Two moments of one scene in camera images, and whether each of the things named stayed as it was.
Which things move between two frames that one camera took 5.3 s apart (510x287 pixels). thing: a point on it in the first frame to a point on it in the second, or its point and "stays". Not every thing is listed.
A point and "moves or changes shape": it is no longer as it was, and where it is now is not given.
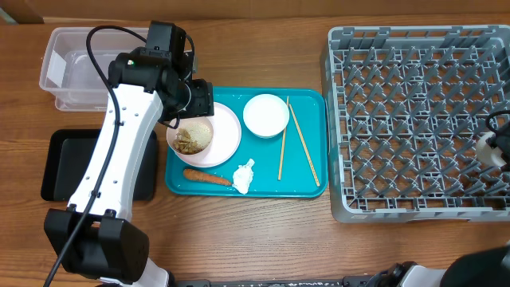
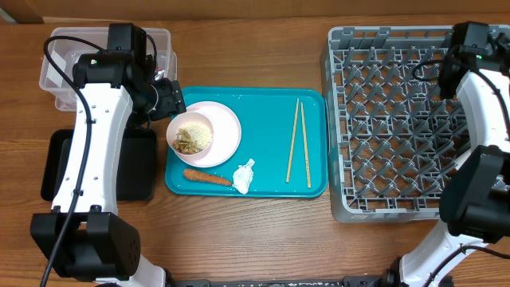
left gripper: [203, 104] to [172, 100]
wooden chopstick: [305, 144] moves or changes shape
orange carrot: [205, 177] stays
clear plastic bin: [68, 72] stays
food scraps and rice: [192, 136] stays
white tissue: [242, 176] stays
